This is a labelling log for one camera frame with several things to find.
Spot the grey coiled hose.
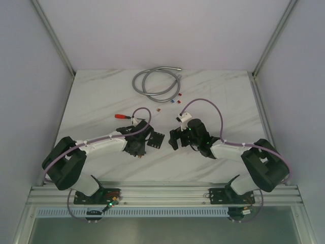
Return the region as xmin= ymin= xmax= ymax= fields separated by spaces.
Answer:
xmin=132 ymin=66 xmax=183 ymax=103

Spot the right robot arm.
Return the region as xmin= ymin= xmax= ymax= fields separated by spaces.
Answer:
xmin=169 ymin=118 xmax=289 ymax=203

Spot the aluminium mounting rail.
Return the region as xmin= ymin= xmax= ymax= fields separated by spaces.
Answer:
xmin=26 ymin=182 xmax=303 ymax=207

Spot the red handled screwdriver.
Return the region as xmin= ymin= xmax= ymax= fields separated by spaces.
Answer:
xmin=114 ymin=114 xmax=143 ymax=120

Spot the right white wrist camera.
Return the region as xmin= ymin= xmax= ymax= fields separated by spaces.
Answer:
xmin=176 ymin=112 xmax=192 ymax=131

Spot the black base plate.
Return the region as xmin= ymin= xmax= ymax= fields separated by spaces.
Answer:
xmin=208 ymin=188 xmax=255 ymax=205
xmin=74 ymin=188 xmax=120 ymax=205

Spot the slotted cable duct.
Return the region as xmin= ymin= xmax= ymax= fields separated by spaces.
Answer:
xmin=35 ymin=206 xmax=290 ymax=219

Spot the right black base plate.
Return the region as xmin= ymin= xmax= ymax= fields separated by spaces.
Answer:
xmin=208 ymin=188 xmax=255 ymax=205

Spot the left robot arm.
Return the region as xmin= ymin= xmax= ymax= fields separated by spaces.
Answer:
xmin=42 ymin=120 xmax=153 ymax=204

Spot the black fuse box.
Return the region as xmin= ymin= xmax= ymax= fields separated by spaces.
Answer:
xmin=147 ymin=132 xmax=165 ymax=149

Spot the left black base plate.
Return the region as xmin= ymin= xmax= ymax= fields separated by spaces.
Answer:
xmin=74 ymin=188 xmax=120 ymax=205

